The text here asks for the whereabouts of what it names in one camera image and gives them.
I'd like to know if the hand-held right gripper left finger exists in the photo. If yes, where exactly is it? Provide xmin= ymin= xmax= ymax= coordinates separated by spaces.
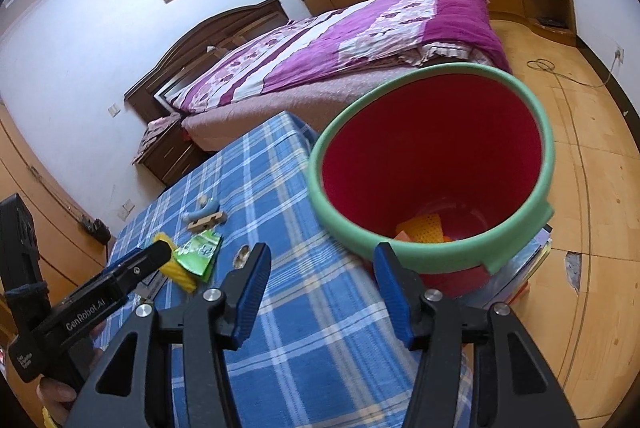
xmin=75 ymin=242 xmax=273 ymax=428

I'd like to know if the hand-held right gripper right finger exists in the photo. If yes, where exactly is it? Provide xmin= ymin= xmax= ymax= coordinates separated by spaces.
xmin=372 ymin=242 xmax=581 ymax=428

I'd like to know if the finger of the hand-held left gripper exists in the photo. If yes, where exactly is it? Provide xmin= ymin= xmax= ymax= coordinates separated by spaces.
xmin=107 ymin=242 xmax=173 ymax=296
xmin=106 ymin=248 xmax=153 ymax=273

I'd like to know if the green packet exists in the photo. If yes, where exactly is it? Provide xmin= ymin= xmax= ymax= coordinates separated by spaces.
xmin=172 ymin=229 xmax=223 ymax=283

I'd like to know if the large yellow foam net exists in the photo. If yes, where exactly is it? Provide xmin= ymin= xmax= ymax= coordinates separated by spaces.
xmin=400 ymin=214 xmax=445 ymax=243

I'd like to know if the red bucket with green rim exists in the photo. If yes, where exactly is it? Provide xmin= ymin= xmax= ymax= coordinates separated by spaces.
xmin=307 ymin=62 xmax=556 ymax=299

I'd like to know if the person's left hand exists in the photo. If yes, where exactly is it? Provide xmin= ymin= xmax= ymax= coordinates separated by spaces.
xmin=37 ymin=377 xmax=81 ymax=414

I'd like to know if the blue plaid blanket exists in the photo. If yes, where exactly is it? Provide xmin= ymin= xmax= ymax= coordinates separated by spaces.
xmin=97 ymin=110 xmax=473 ymax=428

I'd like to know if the light blue plastic tube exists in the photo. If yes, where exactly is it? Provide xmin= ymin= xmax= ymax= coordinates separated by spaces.
xmin=182 ymin=203 xmax=219 ymax=225

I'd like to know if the small wooden block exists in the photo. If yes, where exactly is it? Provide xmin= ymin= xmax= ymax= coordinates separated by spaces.
xmin=187 ymin=211 xmax=228 ymax=233

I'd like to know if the dark wooden nightstand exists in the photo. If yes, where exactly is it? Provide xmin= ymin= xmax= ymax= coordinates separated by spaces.
xmin=132 ymin=113 xmax=211 ymax=186

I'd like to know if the floral cloth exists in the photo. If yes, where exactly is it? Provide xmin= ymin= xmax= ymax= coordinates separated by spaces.
xmin=137 ymin=114 xmax=181 ymax=159

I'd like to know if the wooden wardrobe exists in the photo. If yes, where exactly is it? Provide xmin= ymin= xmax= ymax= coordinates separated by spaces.
xmin=0 ymin=100 xmax=118 ymax=428

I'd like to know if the grey framed board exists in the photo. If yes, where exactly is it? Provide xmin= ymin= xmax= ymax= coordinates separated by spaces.
xmin=152 ymin=72 xmax=196 ymax=115

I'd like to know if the pink bed cover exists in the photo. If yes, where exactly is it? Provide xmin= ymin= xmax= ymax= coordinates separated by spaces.
xmin=180 ymin=58 xmax=431 ymax=153

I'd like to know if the dark wooden bed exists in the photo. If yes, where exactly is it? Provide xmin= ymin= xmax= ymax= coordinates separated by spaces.
xmin=124 ymin=0 xmax=291 ymax=119

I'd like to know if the purple floral quilt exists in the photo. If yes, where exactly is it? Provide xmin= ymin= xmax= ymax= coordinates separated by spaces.
xmin=167 ymin=0 xmax=511 ymax=116

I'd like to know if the thin power cable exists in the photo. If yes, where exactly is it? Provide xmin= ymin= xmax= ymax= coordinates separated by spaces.
xmin=527 ymin=58 xmax=621 ymax=88

